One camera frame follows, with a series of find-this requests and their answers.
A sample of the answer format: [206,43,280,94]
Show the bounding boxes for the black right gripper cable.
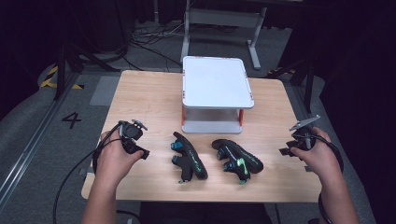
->
[292,133,346,224]

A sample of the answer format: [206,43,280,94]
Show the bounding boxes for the black floor cables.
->
[121,21,189,73]

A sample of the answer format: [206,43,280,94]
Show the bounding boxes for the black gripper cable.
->
[51,123,123,224]
[292,133,346,224]

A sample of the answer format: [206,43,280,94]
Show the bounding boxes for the grey metal table frame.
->
[179,0,269,71]

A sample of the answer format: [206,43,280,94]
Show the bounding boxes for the black metal stand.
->
[266,57,316,114]
[53,42,120,102]

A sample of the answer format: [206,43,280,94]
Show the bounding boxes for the black sandal with green straps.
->
[211,138,264,186]

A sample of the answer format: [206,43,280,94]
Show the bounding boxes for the white two-tier shoe rack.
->
[180,55,255,135]

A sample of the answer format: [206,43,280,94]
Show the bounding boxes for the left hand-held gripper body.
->
[118,119,149,153]

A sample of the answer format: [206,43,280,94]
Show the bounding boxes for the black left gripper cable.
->
[51,123,123,224]

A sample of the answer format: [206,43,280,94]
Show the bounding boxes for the black sandal with blue straps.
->
[170,131,209,185]

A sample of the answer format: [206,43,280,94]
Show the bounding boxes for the grey metal floor rail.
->
[0,72,82,203]

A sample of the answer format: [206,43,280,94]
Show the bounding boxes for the person's right hand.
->
[290,126,343,185]

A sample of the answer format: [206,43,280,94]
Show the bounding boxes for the person's dark lap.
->
[138,201,274,224]

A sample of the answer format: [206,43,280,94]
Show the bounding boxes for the person's left hand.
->
[92,130,146,189]

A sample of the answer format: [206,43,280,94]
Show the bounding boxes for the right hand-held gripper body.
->
[289,114,321,153]

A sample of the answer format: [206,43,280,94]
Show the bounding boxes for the yellow black floor tape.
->
[39,64,86,91]

